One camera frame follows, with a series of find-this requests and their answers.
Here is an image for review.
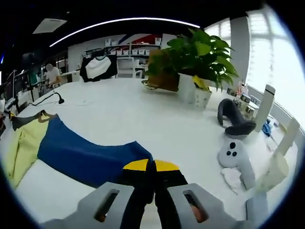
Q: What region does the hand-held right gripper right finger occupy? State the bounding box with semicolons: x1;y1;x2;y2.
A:
154;160;242;229

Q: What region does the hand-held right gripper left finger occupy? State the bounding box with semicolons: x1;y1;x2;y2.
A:
42;159;154;229

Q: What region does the yellow blue black garment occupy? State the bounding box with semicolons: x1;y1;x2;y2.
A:
4;109;154;189

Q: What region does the white tissue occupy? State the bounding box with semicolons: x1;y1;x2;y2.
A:
221;167;243;189

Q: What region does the white game controller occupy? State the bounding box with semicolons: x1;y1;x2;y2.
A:
217;135;256;190

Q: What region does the grey neck pillow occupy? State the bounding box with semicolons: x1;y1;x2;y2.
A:
217;98;257;140

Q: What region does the ceiling air conditioner panel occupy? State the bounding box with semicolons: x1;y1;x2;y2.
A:
32;18;68;35

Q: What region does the black and white shirt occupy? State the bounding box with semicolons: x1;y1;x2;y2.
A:
79;54;119;83

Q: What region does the brown cardboard box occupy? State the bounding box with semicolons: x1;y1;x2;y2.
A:
145;49;181;93

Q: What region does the white paper cup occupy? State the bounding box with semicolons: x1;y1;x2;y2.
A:
261;152;289;189

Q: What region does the blue cloth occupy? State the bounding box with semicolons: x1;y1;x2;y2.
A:
261;120;273;137

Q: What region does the tall white bottle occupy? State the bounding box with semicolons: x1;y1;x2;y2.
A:
255;84;276;133

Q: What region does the storage shelf with white bins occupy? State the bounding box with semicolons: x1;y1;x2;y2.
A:
84;34;165;59

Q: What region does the potted green plant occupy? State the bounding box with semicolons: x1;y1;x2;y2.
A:
144;28;239;111

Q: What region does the straight ceiling light strip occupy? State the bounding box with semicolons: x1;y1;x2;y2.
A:
49;17;201;47

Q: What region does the black power cable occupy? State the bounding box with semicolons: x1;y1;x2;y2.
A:
28;91;66;107

